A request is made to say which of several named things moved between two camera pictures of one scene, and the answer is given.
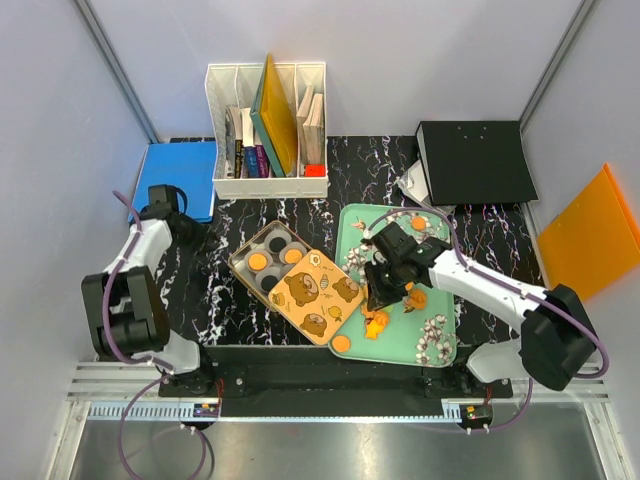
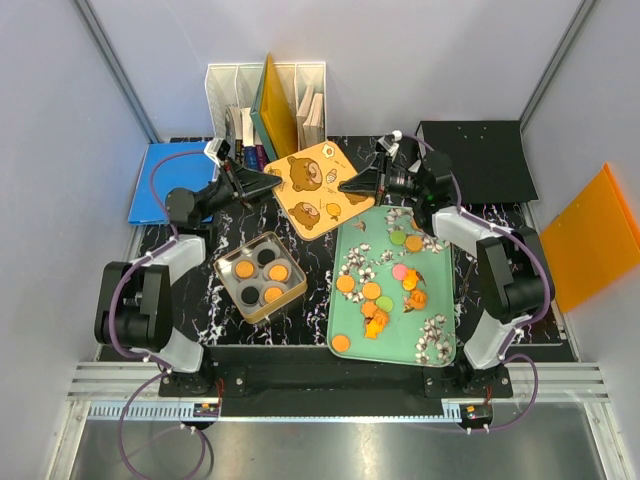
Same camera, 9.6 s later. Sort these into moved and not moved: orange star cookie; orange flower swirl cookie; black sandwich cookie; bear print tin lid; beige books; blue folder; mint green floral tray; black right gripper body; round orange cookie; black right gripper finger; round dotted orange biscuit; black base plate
Moved: black right gripper finger; black right gripper body; bear print tin lid; black sandwich cookie; round dotted orange biscuit
Not moved: orange flower swirl cookie; orange star cookie; beige books; blue folder; mint green floral tray; round orange cookie; black base plate
